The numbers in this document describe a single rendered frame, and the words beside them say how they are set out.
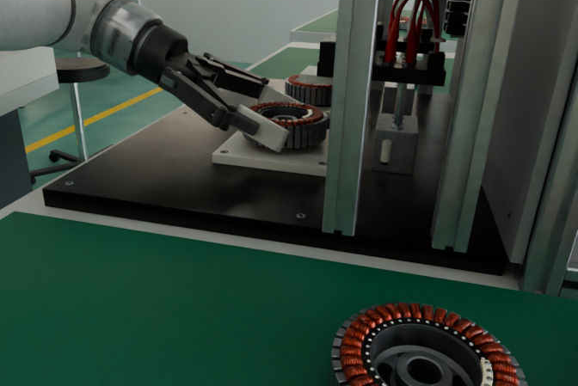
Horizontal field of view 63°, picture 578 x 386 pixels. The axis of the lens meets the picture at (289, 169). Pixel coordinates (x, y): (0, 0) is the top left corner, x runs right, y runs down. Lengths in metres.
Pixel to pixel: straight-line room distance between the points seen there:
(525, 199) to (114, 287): 0.34
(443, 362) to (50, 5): 0.51
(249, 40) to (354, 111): 5.23
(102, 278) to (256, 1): 5.20
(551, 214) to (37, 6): 0.52
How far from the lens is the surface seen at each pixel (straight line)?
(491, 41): 0.40
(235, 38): 5.66
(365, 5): 0.39
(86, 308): 0.41
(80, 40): 0.68
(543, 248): 0.44
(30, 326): 0.41
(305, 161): 0.58
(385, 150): 0.57
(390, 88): 0.81
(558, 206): 0.43
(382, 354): 0.34
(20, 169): 1.30
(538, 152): 0.42
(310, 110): 0.64
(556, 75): 0.41
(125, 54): 0.65
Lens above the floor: 0.99
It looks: 23 degrees down
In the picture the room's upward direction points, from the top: 2 degrees clockwise
